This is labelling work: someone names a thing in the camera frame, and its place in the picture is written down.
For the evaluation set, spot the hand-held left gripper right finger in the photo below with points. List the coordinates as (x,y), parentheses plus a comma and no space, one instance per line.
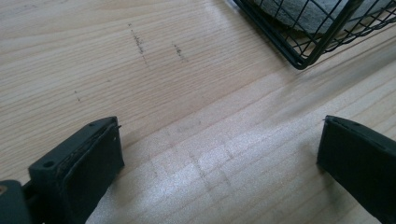
(361,161)

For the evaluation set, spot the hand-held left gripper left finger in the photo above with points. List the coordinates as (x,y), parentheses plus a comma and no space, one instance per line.
(77,174)

